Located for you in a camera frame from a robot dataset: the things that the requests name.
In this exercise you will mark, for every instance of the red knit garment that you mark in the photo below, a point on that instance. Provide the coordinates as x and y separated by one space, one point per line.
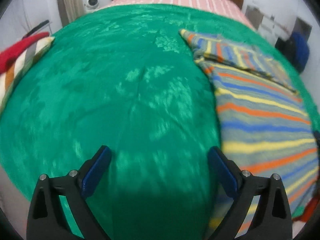
8 56

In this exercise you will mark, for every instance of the beige curtain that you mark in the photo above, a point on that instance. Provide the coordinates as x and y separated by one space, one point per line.
70 10

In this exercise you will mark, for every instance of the white desk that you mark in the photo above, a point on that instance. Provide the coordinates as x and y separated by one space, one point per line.
265 25

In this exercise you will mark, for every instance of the striped knit t-shirt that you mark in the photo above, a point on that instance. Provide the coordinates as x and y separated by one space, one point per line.
264 125

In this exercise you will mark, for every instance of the green velvet blanket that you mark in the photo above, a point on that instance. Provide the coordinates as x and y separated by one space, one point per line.
124 77

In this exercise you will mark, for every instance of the blue garment on chair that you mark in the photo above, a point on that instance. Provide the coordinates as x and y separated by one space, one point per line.
302 51

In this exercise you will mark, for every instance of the white security camera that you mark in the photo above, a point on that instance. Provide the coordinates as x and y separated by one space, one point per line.
92 4

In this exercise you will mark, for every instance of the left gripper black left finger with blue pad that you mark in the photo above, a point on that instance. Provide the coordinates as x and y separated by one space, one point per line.
46 218

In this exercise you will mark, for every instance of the orange fleece clothing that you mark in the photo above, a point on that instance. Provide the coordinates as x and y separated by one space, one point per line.
309 210

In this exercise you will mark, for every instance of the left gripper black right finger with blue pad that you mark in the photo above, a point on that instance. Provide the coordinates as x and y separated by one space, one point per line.
272 217

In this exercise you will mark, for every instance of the pink striped bed sheet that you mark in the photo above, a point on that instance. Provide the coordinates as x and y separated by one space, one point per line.
225 8

